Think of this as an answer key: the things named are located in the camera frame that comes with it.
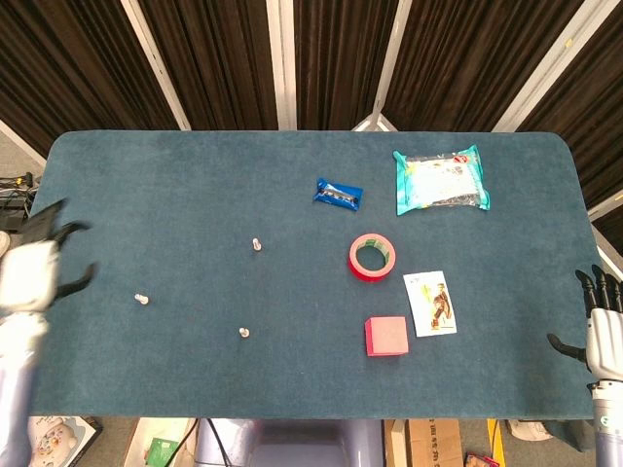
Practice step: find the yellow strip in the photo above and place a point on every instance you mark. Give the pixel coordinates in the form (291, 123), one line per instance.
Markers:
(495, 438)

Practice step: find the robot right five-finger hand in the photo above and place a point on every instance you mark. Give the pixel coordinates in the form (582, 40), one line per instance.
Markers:
(606, 340)

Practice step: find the children's picture book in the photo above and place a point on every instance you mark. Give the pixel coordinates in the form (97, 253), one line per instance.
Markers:
(58, 438)

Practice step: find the dark brown curtain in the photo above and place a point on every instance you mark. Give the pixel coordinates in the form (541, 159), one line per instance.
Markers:
(219, 58)

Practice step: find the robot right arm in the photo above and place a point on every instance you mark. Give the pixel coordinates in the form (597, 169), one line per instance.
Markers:
(608, 428)

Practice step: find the lavender robot torso base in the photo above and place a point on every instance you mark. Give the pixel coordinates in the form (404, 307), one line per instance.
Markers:
(302, 447)

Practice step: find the white partition post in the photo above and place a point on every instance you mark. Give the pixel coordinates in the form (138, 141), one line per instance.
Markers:
(282, 63)
(389, 68)
(19, 141)
(156, 65)
(606, 205)
(611, 260)
(545, 68)

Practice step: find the brown cardboard box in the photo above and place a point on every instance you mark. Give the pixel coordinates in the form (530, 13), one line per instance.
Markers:
(428, 442)

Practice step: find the blue snack packet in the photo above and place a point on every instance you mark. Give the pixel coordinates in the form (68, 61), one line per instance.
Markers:
(338, 193)

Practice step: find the red sponge cube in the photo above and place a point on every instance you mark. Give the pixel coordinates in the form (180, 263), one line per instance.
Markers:
(387, 335)

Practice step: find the robot left five-finger hand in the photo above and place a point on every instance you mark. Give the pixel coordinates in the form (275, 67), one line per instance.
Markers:
(29, 277)

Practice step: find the silver bolt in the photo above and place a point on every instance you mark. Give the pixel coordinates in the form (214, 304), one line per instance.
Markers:
(256, 245)
(244, 333)
(142, 299)

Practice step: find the teal velvet table cloth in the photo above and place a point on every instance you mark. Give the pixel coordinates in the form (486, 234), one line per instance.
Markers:
(194, 194)

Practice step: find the teal wet wipes pack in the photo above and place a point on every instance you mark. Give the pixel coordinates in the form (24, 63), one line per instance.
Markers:
(438, 180)

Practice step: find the white open box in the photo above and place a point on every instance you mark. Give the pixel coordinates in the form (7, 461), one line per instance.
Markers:
(141, 438)

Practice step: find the green packet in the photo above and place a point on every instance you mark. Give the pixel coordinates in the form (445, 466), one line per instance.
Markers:
(163, 450)

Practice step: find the white printed card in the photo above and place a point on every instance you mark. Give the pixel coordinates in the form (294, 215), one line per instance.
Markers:
(430, 301)

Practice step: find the red tape roll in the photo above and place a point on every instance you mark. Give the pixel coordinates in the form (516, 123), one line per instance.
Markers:
(370, 276)

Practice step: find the white sneaker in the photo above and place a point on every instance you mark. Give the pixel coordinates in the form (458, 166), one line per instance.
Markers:
(528, 430)

